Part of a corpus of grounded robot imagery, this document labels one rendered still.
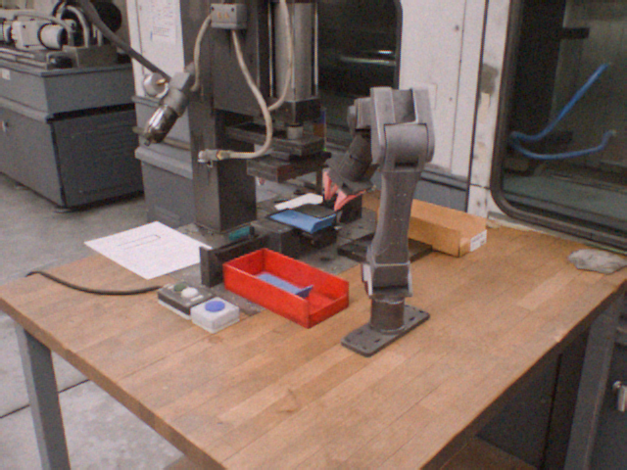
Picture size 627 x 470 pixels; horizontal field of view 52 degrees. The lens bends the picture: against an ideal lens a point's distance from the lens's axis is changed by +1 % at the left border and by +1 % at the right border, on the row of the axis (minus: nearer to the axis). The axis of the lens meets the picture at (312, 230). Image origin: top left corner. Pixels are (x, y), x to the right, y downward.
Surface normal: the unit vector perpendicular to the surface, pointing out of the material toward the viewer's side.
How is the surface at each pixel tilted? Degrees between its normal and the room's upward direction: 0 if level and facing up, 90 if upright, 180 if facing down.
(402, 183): 104
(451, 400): 0
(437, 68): 90
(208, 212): 90
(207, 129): 90
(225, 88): 90
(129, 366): 0
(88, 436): 0
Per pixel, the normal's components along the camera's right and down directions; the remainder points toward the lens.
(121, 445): 0.00, -0.93
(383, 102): 0.08, -0.32
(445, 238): -0.68, 0.27
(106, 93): 0.69, 0.27
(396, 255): 0.11, 0.58
